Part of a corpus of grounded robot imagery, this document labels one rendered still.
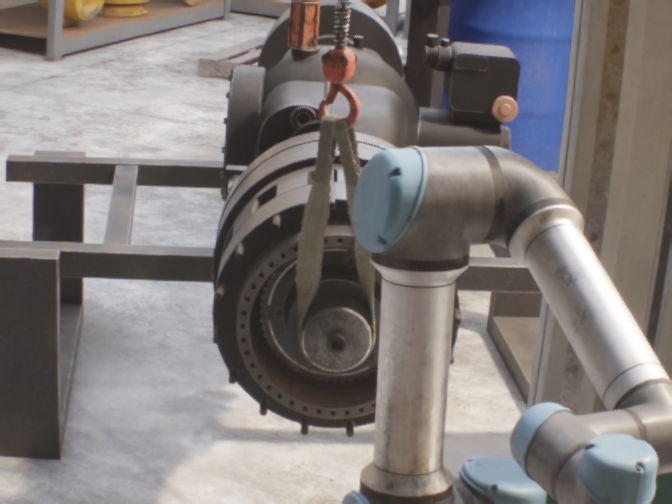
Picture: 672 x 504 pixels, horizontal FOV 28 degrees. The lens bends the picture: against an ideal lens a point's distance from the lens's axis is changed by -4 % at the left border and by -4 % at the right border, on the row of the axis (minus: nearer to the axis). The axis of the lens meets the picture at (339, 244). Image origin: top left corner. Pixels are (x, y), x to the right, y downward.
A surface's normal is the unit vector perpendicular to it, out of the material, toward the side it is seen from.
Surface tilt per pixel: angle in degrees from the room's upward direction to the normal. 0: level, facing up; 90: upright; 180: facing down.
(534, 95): 90
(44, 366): 90
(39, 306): 90
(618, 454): 0
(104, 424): 0
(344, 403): 10
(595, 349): 70
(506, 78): 90
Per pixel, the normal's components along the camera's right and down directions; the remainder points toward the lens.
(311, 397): 0.31, -0.90
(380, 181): -0.92, -0.05
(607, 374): -0.79, -0.21
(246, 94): 0.07, -0.50
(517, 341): 0.07, -0.95
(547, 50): 0.43, 0.32
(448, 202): 0.37, 0.13
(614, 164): 0.17, 0.33
